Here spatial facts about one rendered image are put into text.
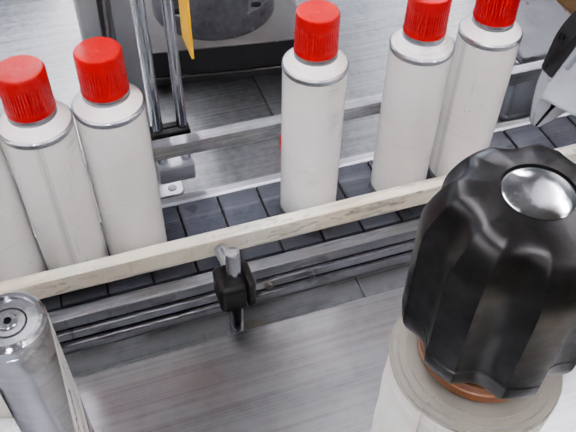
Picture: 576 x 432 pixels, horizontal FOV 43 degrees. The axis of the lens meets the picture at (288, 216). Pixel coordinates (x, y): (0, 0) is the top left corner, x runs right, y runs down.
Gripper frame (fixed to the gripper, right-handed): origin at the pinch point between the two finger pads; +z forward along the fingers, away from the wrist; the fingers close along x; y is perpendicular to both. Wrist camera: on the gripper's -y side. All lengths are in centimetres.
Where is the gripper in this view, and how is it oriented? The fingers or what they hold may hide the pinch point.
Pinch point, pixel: (538, 109)
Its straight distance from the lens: 73.8
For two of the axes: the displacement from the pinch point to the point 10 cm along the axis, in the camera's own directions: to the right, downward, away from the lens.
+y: 3.2, 7.0, -6.4
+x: 8.1, 1.4, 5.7
